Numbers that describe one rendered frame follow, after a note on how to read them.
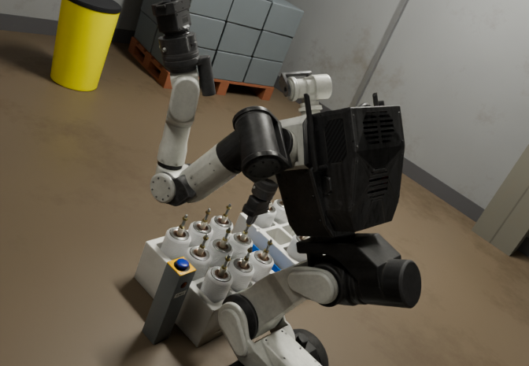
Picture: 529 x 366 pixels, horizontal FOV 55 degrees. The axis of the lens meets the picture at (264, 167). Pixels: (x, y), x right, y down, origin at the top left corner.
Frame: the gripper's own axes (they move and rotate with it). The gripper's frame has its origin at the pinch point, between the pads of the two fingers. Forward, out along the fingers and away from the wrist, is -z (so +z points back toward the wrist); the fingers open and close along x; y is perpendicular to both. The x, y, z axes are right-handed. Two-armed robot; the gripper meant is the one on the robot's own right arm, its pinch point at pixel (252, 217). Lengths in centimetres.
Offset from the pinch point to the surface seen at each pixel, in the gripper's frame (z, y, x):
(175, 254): -16.8, 7.6, -26.6
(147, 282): -32.2, 11.3, -31.5
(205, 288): -16.1, -11.7, -28.1
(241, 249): -12.3, -3.4, -3.4
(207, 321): -23.3, -19.5, -31.0
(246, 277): -12.2, -16.3, -13.7
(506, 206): -7, -46, 225
